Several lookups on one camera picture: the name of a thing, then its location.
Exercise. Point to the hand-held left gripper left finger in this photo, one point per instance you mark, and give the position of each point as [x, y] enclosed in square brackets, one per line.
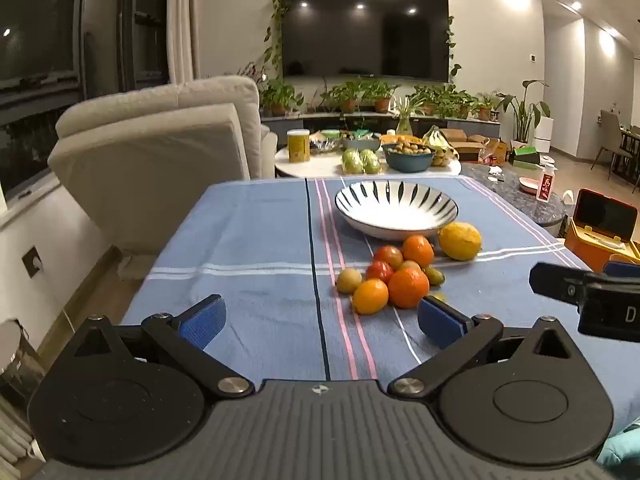
[202, 321]

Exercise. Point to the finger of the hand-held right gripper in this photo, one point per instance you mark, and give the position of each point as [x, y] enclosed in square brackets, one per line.
[622, 270]
[555, 282]

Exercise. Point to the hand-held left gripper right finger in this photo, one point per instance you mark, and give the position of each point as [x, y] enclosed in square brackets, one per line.
[441, 322]

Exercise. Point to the small brown kiwi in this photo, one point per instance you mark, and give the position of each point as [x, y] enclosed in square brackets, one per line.
[410, 264]
[348, 280]

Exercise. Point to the yellowish orange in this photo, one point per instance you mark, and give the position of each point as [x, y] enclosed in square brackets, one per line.
[370, 297]

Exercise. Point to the small red apple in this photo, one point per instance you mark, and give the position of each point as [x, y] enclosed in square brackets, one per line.
[388, 255]
[378, 272]

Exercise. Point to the large yellow lemon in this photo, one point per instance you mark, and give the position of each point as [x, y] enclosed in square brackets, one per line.
[460, 241]

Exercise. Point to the white blue striped bowl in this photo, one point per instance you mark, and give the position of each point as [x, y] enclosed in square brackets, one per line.
[395, 221]

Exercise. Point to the orange open tool case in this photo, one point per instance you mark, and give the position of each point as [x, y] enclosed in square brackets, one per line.
[602, 232]

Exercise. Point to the blue striped tablecloth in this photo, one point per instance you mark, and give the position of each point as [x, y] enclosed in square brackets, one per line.
[240, 260]

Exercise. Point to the grey marble round table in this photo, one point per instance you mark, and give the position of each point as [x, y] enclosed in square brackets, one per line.
[510, 197]

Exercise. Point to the white bottle with red label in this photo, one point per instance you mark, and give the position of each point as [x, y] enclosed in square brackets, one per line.
[545, 185]

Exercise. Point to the pink dish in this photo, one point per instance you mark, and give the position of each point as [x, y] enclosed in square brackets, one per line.
[527, 184]

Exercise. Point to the dark dining table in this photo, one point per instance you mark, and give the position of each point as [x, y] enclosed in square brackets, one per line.
[632, 141]

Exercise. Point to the green box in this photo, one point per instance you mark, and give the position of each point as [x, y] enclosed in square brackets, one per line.
[525, 153]

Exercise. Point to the grey dining chair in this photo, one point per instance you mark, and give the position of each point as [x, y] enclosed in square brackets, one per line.
[610, 135]

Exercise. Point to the red snack bag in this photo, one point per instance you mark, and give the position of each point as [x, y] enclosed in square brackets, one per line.
[487, 154]

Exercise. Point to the white air purifier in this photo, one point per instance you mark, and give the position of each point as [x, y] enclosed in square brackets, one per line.
[544, 132]

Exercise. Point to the open cardboard box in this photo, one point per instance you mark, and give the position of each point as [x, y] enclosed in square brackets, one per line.
[475, 140]

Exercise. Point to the large teal bowl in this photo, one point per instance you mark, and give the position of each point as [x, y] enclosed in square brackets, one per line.
[409, 161]

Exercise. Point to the tall large-leaf plant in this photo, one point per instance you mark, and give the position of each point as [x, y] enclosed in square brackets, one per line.
[522, 110]

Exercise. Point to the green apple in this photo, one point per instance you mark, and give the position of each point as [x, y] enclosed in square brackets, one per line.
[352, 161]
[371, 161]

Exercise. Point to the pile of small brown longans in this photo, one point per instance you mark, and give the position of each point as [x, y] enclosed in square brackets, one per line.
[410, 149]

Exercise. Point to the beige recliner sofa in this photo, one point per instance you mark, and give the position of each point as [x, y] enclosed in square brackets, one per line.
[150, 150]

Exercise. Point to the bunch of bananas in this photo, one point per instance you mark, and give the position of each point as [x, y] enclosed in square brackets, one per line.
[440, 142]

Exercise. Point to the potted green plant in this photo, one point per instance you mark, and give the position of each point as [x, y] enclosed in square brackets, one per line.
[462, 102]
[430, 97]
[350, 95]
[484, 107]
[381, 95]
[280, 97]

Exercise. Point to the plate of orange food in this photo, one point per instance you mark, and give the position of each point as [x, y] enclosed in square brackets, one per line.
[397, 138]

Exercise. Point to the metal trash can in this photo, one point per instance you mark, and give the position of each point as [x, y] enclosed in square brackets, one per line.
[12, 355]

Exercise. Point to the white round coffee table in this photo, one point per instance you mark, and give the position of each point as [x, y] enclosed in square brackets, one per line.
[325, 167]

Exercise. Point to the small teal bowl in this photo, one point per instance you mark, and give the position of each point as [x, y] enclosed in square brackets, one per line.
[357, 142]

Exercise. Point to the yellow can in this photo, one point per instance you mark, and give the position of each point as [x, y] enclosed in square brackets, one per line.
[298, 146]

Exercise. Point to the glass vase with green plant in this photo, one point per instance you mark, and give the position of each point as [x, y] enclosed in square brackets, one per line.
[404, 122]

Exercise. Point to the dark snack packets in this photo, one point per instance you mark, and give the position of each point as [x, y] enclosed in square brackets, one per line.
[325, 143]

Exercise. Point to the red flower plant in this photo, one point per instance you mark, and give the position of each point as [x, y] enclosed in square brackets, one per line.
[252, 72]

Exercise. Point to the beige curtain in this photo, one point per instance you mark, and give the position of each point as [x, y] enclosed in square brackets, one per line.
[181, 20]

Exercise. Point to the dark window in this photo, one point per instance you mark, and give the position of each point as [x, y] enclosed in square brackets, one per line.
[40, 35]

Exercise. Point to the dark wall outlet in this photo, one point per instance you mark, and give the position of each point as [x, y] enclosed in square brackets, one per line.
[32, 262]

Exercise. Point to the black wall television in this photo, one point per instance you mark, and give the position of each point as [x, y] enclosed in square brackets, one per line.
[365, 35]

